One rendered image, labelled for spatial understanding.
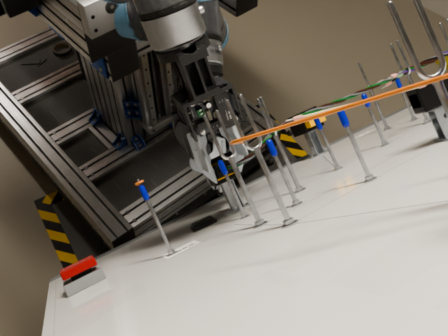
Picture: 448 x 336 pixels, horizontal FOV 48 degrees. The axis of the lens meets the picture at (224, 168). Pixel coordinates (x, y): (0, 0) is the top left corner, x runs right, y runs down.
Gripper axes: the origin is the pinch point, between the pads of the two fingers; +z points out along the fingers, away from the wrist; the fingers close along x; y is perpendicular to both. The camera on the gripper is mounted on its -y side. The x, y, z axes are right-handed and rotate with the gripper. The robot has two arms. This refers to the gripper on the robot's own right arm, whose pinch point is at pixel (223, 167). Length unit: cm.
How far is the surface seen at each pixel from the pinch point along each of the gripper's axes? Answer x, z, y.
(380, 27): 149, 55, -191
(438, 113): 22.2, -5.1, 20.7
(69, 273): -25.9, 2.6, 4.2
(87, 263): -23.3, 2.7, 3.8
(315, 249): -2.2, -9.0, 37.2
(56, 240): -53, 60, -123
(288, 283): -5.9, -10.8, 41.2
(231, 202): -0.5, 6.8, -1.5
